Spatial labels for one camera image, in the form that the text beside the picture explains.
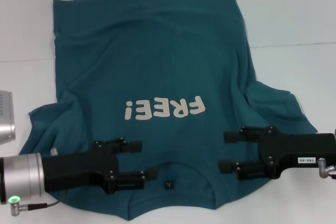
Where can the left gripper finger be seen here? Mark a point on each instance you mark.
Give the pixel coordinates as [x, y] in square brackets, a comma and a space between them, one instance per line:
[128, 146]
[128, 180]

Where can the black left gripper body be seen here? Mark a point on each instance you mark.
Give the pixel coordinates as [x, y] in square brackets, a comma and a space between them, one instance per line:
[78, 167]

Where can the teal FREE print T-shirt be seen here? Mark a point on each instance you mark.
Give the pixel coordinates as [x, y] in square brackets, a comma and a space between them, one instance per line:
[157, 64]

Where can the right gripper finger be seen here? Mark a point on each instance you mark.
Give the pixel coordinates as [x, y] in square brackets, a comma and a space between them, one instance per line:
[244, 169]
[241, 135]

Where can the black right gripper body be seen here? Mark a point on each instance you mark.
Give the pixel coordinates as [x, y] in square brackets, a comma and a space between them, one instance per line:
[288, 153]

